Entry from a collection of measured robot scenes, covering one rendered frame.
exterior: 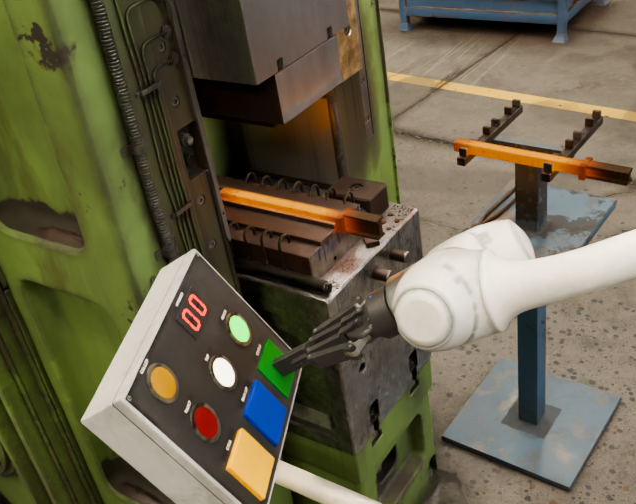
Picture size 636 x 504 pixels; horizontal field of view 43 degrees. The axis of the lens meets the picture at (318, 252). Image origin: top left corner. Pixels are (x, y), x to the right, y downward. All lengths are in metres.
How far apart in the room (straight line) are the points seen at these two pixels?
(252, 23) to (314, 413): 0.94
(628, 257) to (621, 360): 1.83
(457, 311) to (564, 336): 1.98
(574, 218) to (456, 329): 1.27
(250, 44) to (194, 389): 0.57
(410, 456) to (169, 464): 1.27
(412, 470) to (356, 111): 0.97
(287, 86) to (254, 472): 0.68
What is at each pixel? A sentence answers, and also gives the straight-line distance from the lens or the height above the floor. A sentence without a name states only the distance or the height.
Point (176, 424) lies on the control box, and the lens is 1.10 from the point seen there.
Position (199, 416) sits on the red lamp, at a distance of 1.13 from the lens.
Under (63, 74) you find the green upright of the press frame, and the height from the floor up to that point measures 1.48.
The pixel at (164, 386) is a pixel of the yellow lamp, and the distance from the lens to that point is 1.10.
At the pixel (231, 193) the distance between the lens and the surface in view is 1.84.
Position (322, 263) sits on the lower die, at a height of 0.94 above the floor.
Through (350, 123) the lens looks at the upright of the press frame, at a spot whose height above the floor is 1.07.
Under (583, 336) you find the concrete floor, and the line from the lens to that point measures 2.91.
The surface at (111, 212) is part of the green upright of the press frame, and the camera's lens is 1.39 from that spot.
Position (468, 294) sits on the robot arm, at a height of 1.29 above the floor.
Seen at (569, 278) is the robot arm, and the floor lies 1.29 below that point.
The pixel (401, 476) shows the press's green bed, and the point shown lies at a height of 0.16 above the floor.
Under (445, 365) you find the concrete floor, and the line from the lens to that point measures 2.79.
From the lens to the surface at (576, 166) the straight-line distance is 1.85.
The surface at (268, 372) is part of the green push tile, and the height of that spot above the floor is 1.02.
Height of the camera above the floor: 1.86
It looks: 33 degrees down
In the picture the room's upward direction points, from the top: 10 degrees counter-clockwise
